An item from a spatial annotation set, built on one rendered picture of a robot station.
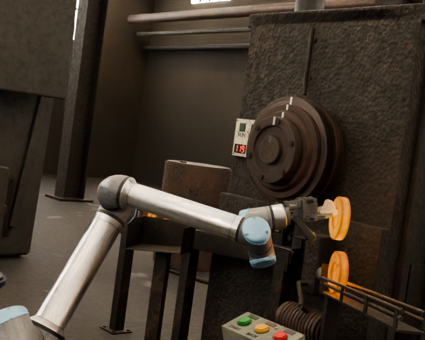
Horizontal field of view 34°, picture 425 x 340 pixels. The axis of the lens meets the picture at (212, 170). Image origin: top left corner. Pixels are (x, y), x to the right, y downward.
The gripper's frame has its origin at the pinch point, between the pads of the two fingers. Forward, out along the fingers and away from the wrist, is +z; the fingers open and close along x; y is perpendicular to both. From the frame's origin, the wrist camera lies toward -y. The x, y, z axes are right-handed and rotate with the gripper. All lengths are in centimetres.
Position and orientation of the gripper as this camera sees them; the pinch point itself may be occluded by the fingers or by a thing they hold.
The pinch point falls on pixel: (339, 212)
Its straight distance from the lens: 258.5
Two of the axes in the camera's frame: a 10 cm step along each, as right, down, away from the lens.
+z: 9.9, -1.5, 0.8
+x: -0.9, -0.6, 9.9
